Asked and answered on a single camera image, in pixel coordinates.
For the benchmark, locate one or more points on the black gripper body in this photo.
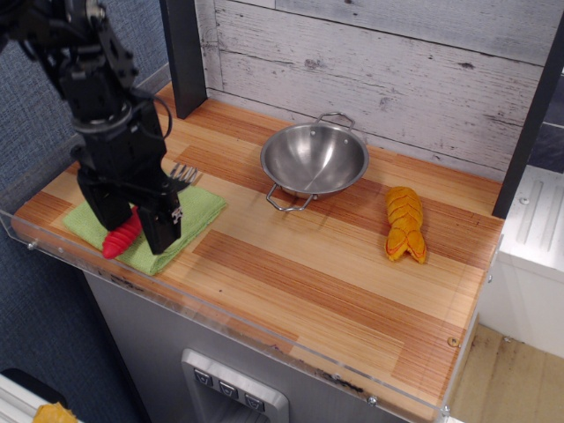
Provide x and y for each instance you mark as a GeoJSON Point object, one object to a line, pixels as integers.
{"type": "Point", "coordinates": [125, 152]}

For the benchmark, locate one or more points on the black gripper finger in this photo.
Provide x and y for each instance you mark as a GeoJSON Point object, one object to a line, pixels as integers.
{"type": "Point", "coordinates": [161, 229]}
{"type": "Point", "coordinates": [108, 207]}

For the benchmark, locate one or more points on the red handled metal fork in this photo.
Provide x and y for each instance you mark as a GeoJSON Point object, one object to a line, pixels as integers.
{"type": "Point", "coordinates": [120, 239]}

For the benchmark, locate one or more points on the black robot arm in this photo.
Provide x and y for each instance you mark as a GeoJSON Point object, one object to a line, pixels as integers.
{"type": "Point", "coordinates": [79, 52]}

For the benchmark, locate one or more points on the orange felt toy fish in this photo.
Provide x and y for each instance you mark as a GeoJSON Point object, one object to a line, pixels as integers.
{"type": "Point", "coordinates": [405, 216]}

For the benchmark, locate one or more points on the green folded cloth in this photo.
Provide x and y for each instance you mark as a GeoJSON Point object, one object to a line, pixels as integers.
{"type": "Point", "coordinates": [200, 207]}

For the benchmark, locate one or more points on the clear acrylic edge guard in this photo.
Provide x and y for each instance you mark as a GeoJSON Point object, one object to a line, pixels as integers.
{"type": "Point", "coordinates": [319, 281]}

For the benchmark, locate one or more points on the grey toy fridge cabinet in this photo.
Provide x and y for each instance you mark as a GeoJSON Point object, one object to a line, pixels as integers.
{"type": "Point", "coordinates": [151, 333]}

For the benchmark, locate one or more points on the silver toy dispenser panel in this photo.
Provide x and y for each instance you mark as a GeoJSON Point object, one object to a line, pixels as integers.
{"type": "Point", "coordinates": [220, 393]}

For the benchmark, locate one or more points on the yellow object bottom left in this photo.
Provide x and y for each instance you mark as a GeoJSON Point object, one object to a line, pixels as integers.
{"type": "Point", "coordinates": [54, 413]}

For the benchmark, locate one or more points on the white toy sink unit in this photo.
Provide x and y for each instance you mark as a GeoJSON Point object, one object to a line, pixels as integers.
{"type": "Point", "coordinates": [523, 294]}

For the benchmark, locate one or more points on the dark left shelf post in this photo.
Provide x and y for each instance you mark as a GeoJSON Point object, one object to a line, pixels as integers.
{"type": "Point", "coordinates": [184, 54]}

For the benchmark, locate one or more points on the dark shelf post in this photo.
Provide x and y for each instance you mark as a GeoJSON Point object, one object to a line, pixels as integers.
{"type": "Point", "coordinates": [184, 54]}
{"type": "Point", "coordinates": [539, 105]}

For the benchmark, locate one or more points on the small steel two-handled pot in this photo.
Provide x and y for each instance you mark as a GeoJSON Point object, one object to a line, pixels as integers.
{"type": "Point", "coordinates": [310, 161]}

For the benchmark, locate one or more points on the dark right shelf post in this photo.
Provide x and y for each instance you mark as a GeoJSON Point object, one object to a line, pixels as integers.
{"type": "Point", "coordinates": [539, 105]}

